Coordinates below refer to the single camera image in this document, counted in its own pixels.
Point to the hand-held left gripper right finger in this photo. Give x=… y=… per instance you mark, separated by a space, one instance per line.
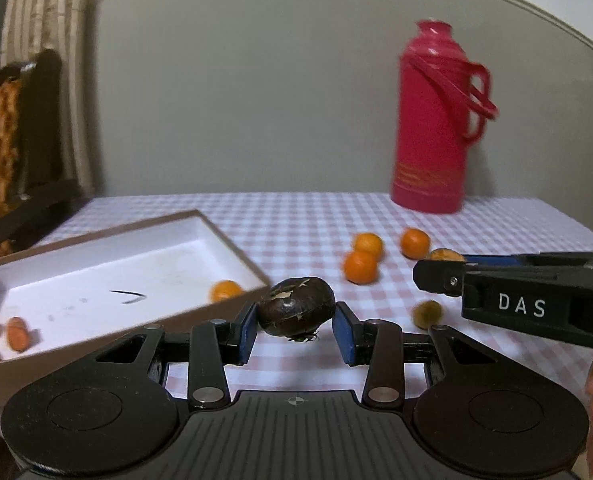
x=344 y=337

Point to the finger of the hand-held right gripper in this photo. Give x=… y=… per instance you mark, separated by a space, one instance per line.
x=491 y=261
x=434 y=276

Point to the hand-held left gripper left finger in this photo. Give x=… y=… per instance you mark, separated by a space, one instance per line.
x=249 y=332

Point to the brown wrinkled fruit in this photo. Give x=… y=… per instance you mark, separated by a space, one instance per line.
x=446 y=255

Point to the tangerine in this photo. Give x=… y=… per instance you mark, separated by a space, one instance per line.
x=360 y=266
x=368 y=243
x=415 y=242
x=226 y=290

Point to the small brown longan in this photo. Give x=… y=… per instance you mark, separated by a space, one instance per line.
x=427 y=314

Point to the dark purple round fruit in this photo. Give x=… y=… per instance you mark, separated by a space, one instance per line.
x=296 y=305

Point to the brown cardboard box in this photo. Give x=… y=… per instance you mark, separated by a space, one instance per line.
x=101 y=270

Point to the pink checkered tablecloth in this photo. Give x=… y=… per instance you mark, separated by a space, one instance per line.
x=301 y=220

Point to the red thermos flask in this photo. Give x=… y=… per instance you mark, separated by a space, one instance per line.
x=426 y=135

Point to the beige striped curtain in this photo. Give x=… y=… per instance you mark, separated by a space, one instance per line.
x=41 y=20

